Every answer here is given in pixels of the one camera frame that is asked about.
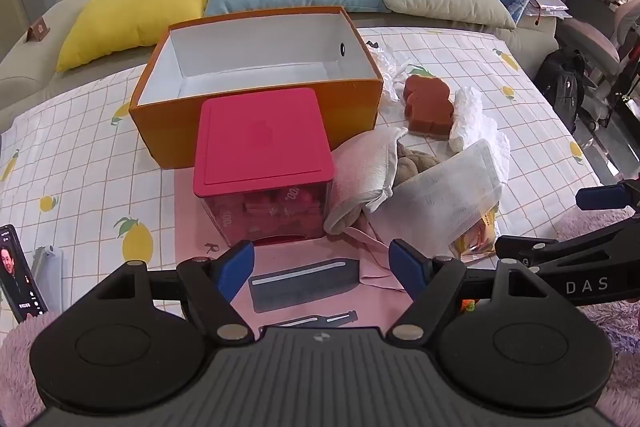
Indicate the black smartphone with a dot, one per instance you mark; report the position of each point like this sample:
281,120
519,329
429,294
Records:
17,272

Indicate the white paper towel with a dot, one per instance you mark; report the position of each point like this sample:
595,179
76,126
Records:
465,112

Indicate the black backpack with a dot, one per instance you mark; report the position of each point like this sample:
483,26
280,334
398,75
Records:
560,87

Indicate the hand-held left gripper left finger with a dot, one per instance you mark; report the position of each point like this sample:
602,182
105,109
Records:
235,269

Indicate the orange cardboard box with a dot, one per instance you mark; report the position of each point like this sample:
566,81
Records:
350,107

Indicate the small orange green toy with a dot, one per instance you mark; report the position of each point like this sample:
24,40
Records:
467,305

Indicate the yellow plastic packet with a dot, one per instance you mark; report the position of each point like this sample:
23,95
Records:
475,234

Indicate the red lidded container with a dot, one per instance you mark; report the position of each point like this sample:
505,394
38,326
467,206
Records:
260,137

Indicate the white soft packet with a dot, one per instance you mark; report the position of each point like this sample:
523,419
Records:
440,197

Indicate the brown plush toy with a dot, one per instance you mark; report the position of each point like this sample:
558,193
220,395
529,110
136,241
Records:
407,167

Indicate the brown sponge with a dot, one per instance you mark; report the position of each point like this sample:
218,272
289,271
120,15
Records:
427,104

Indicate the small brown ornament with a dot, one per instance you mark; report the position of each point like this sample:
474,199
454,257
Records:
39,31

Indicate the pink chair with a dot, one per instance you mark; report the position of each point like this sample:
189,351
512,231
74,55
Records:
590,42

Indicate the pink fluffy blanket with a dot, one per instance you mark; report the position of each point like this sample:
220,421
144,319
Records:
622,332

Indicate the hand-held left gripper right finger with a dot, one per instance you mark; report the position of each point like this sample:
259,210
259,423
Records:
407,269

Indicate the lemon print sheet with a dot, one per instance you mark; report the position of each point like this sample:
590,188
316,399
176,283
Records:
75,147

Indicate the yellow pillow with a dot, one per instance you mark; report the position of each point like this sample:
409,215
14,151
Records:
130,7

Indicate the clear plastic wrap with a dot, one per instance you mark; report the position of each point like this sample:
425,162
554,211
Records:
390,67

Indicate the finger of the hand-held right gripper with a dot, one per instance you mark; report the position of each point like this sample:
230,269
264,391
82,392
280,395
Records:
525,247
602,197

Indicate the grey phone stand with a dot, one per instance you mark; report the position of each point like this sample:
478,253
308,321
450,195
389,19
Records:
47,267

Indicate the white towel cloth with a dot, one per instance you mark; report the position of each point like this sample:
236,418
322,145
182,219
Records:
360,167

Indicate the pink printed cloth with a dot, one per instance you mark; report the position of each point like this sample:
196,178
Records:
300,257

